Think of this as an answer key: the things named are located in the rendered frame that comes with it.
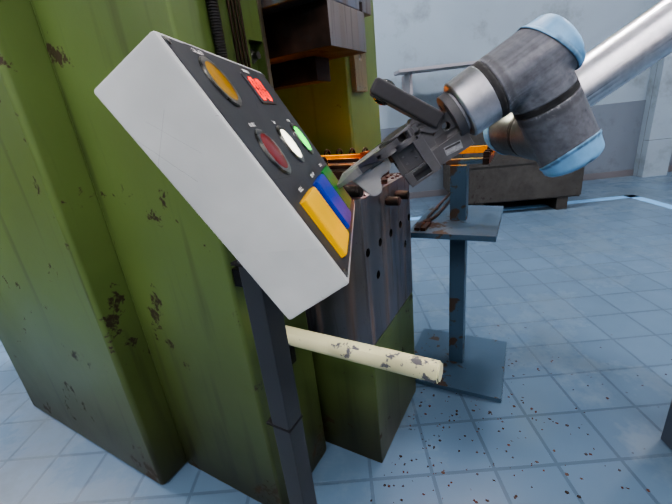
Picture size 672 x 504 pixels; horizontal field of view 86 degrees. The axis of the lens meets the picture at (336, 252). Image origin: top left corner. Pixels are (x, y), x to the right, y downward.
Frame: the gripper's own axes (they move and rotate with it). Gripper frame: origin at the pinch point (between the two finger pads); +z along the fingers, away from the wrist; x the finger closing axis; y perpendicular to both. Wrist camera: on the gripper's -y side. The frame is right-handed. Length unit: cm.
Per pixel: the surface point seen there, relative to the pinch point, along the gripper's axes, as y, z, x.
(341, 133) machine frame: -5, 2, 75
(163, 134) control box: -15.3, 6.9, -27.0
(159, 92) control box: -18.0, 4.6, -27.0
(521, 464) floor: 112, 10, 29
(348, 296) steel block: 32, 23, 32
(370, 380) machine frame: 59, 33, 30
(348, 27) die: -24, -17, 44
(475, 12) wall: -17, -167, 419
